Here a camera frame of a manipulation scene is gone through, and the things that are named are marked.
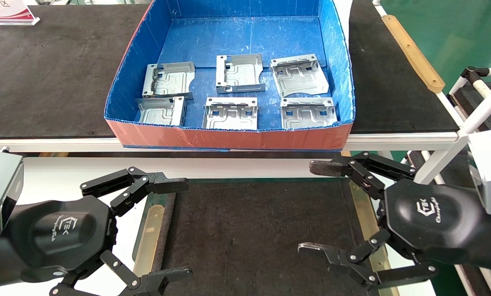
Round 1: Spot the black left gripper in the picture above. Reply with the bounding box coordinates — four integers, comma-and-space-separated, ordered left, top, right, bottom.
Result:
0, 166, 193, 296

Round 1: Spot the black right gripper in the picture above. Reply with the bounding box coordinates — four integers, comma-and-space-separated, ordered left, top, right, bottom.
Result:
298, 151, 491, 291

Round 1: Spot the stamped metal bracket plate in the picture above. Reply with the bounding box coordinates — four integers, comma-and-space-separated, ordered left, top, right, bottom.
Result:
142, 62, 196, 100
135, 96, 187, 126
280, 97, 338, 130
202, 97, 258, 131
270, 53, 330, 98
216, 53, 266, 94

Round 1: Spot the blue orange corrugated plastic box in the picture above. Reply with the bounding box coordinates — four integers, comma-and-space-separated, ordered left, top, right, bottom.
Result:
104, 0, 356, 151

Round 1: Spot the short wooden edge strip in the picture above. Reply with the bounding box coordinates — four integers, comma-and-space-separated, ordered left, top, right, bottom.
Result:
349, 181, 400, 296
133, 205, 166, 277

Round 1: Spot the small black work mat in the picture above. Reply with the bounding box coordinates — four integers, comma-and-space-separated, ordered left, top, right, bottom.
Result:
159, 179, 377, 296

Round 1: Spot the long wooden edge strip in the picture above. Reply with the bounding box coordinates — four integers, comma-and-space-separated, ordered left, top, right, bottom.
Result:
382, 15, 446, 94

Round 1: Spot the black pipe clamp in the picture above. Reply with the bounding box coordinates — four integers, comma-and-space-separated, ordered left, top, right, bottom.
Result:
462, 66, 491, 86

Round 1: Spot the large black table mat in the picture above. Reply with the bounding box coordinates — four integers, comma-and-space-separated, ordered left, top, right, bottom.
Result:
0, 4, 459, 138

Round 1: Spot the red white sign stand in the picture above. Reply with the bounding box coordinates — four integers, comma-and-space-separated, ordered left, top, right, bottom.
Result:
0, 0, 40, 26

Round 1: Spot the white pipe rack frame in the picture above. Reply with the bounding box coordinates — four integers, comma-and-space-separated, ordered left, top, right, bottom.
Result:
408, 67, 491, 296

